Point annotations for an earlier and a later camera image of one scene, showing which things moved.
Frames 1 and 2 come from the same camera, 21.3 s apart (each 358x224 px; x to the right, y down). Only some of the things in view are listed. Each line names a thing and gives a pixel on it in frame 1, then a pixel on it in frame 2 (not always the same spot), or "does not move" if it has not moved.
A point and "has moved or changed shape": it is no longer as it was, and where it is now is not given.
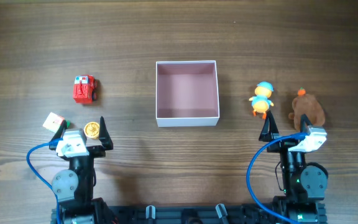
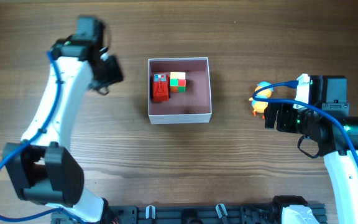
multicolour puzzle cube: (53, 122) has moved or changed shape
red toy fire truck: (85, 89) has moved or changed shape
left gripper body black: (94, 152) -> (108, 74)
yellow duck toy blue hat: (260, 102) does not move
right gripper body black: (282, 145) -> (288, 120)
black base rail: (201, 213) does not move
